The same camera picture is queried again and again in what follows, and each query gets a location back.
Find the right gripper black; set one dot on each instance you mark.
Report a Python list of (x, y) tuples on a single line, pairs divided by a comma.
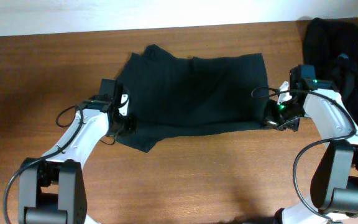
[(270, 118)]

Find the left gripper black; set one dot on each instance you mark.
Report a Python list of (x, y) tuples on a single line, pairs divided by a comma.
[(128, 123)]

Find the black t-shirt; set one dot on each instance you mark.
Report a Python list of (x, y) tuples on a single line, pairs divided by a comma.
[(172, 97)]

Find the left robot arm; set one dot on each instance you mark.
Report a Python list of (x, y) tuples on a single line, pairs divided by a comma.
[(51, 188)]

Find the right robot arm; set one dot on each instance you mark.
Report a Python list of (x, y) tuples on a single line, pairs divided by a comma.
[(334, 186)]

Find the pile of black clothes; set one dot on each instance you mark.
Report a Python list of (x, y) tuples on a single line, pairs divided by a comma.
[(332, 48)]

